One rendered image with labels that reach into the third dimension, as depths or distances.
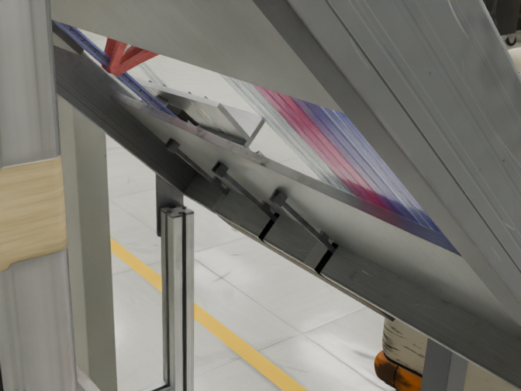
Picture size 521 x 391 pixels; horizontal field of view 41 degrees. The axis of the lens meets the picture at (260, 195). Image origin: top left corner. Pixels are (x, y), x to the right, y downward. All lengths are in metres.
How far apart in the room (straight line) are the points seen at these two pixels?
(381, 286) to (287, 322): 1.28
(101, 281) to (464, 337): 0.74
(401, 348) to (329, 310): 0.49
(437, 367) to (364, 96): 1.15
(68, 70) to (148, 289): 1.36
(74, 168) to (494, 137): 0.95
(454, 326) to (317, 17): 0.55
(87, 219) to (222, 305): 0.97
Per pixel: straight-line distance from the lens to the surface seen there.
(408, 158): 0.26
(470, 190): 0.30
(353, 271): 0.81
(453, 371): 1.36
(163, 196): 1.11
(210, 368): 1.85
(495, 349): 0.71
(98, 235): 1.25
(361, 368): 1.89
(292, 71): 0.39
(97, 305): 1.30
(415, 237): 0.57
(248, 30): 0.38
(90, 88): 0.94
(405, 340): 1.66
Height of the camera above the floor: 1.07
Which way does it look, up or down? 21 degrees down
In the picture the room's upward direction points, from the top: 2 degrees clockwise
